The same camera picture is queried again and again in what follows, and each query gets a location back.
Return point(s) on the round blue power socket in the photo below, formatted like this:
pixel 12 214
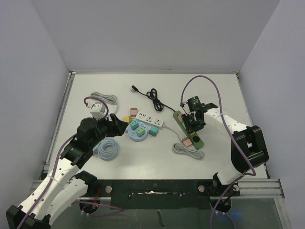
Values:
pixel 132 133

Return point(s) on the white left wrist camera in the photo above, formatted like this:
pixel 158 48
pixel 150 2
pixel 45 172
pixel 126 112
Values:
pixel 97 109

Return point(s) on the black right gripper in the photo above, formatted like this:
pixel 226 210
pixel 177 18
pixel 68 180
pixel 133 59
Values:
pixel 193 121

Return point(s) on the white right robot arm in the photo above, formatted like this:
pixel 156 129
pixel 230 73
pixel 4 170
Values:
pixel 248 148

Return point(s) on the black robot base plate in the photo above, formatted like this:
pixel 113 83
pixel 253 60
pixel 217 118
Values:
pixel 159 194

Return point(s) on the green power strip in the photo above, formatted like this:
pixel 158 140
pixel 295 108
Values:
pixel 196 140

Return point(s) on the pink charger near strip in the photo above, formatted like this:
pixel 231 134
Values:
pixel 133 112

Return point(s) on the small pink charger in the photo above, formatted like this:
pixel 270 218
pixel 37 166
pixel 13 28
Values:
pixel 187 142

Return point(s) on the yellow olive charger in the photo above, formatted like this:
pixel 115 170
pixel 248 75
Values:
pixel 127 119

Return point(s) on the white USB power strip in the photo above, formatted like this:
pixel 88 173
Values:
pixel 150 120

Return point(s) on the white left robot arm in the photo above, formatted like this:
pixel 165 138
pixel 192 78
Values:
pixel 66 182

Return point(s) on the teal charger dark base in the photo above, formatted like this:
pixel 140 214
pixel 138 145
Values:
pixel 153 131

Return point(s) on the aluminium frame rail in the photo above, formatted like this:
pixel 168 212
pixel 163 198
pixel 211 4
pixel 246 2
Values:
pixel 266 188

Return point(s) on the pink brown charger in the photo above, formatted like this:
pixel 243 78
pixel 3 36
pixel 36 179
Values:
pixel 180 118

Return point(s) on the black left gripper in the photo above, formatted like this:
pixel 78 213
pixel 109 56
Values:
pixel 115 130

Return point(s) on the mint green charger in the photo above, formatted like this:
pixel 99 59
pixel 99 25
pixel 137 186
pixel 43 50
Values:
pixel 141 131

